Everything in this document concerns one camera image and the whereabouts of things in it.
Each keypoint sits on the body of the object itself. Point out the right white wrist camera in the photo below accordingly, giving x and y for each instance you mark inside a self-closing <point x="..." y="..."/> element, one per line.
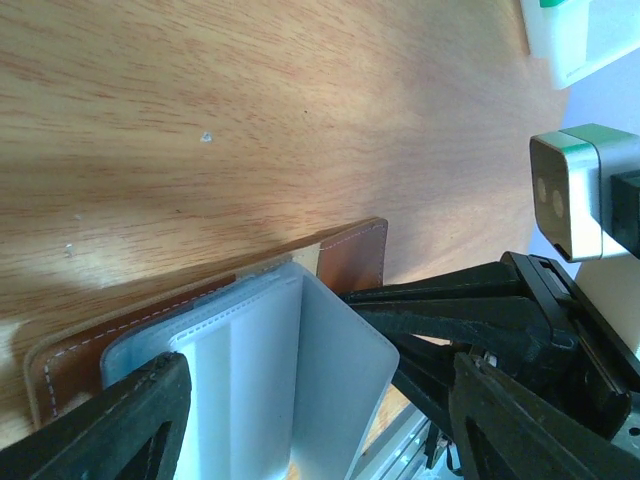
<point x="572" y="172"/>

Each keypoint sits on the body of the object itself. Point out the aluminium front rail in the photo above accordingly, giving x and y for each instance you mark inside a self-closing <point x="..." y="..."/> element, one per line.
<point x="411" y="447"/>

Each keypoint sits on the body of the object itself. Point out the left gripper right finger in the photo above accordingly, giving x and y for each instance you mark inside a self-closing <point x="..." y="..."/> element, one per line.
<point x="504" y="431"/>

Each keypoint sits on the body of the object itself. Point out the white plastic bin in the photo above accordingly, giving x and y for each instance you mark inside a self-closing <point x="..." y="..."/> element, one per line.
<point x="579" y="37"/>

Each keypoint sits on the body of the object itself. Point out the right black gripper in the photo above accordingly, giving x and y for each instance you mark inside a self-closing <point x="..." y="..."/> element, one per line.
<point x="524" y="311"/>

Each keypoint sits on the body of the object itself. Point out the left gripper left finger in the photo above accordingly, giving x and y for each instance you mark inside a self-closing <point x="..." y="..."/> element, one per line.
<point x="132" y="430"/>

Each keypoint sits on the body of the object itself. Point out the brown leather card holder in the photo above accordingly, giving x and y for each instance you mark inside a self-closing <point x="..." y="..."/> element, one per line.
<point x="284" y="373"/>

